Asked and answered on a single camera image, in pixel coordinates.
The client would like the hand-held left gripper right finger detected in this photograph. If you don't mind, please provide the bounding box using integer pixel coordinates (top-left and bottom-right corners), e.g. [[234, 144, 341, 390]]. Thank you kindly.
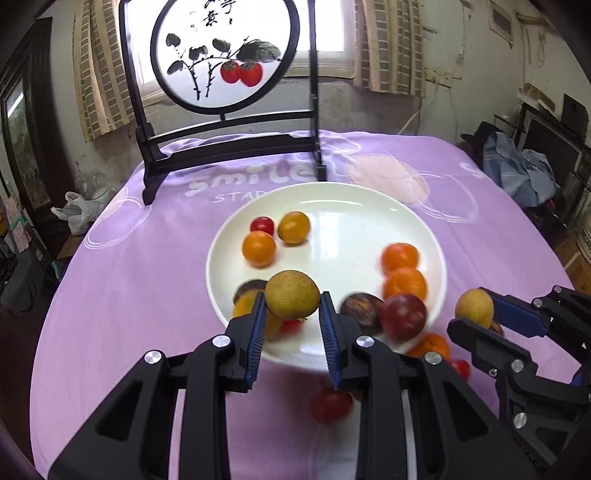
[[318, 291, 539, 480]]

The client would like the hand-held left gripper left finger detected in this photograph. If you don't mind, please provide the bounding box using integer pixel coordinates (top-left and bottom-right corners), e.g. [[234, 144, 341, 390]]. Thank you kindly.
[[47, 291, 269, 480]]

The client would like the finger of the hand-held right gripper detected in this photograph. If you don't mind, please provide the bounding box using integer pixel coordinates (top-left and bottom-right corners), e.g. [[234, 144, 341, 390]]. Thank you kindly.
[[478, 285, 591, 339], [447, 318, 539, 384]]

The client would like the large yellow round fruit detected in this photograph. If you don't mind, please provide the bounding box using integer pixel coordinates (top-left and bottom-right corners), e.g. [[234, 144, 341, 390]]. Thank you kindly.
[[232, 295, 283, 340]]

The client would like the yellow-brown longan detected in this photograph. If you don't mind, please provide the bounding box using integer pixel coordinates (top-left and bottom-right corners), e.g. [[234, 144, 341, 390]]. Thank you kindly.
[[264, 270, 321, 320], [455, 288, 495, 328]]

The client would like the dark brown water chestnut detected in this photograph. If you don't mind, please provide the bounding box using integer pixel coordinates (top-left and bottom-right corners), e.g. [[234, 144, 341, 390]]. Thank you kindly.
[[234, 279, 269, 301], [340, 293, 385, 334]]

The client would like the dark red plum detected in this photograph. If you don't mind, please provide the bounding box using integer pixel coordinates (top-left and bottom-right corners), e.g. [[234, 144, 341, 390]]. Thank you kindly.
[[380, 294, 428, 343]]

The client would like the orange-yellow cherry tomato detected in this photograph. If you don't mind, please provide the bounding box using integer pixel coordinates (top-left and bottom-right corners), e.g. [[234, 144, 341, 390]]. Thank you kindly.
[[242, 231, 277, 268]]

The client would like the large mandarin orange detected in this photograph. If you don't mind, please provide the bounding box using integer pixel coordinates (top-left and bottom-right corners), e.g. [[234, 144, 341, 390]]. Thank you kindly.
[[382, 267, 428, 301]]

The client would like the small mandarin orange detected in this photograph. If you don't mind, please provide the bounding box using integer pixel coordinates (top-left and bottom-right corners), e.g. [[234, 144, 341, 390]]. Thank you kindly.
[[406, 333, 451, 361], [380, 243, 420, 272]]

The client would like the yellow cherry tomato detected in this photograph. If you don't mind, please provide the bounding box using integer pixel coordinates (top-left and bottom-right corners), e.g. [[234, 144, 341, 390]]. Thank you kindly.
[[277, 211, 311, 246]]

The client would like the white oval plate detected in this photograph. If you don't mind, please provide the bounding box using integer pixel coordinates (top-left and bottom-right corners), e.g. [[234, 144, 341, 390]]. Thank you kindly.
[[206, 182, 448, 372]]

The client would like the purple printed tablecloth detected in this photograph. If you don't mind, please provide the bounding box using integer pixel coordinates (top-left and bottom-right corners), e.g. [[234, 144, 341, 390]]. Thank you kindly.
[[30, 129, 578, 480]]

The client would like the blue clothing pile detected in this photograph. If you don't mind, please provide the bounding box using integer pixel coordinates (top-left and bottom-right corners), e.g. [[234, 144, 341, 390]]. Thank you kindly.
[[482, 131, 559, 208]]

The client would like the black monitor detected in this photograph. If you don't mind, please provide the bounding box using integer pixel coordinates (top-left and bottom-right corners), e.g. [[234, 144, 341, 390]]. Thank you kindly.
[[522, 95, 591, 185]]

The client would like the black painted screen stand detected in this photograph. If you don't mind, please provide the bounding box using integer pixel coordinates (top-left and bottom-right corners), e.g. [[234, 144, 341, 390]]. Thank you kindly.
[[119, 0, 328, 206]]

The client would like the white plastic bag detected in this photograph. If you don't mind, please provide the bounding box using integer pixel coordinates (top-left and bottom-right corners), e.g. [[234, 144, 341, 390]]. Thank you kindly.
[[51, 191, 100, 236]]

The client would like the checked beige curtain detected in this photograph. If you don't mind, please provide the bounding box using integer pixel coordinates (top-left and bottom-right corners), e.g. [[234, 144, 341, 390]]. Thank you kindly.
[[353, 0, 426, 97], [74, 0, 139, 143]]

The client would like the dark wooden cabinet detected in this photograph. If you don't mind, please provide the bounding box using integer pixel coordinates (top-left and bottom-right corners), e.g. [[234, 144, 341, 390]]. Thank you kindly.
[[0, 18, 77, 232]]

